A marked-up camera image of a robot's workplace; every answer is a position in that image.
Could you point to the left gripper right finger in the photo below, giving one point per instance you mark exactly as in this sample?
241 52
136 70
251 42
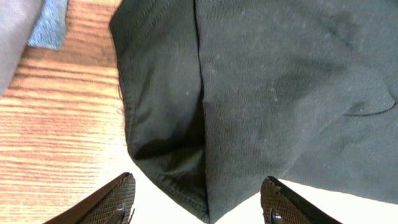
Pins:
281 205

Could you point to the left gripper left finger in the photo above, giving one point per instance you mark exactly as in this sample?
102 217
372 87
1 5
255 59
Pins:
111 204

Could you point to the black t-shirt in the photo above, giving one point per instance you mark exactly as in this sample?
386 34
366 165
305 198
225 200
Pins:
218 95

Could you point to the folded blue cloth under shorts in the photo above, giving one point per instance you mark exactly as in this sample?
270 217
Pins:
49 29

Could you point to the folded grey shorts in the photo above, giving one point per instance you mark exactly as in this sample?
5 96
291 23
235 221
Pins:
17 20

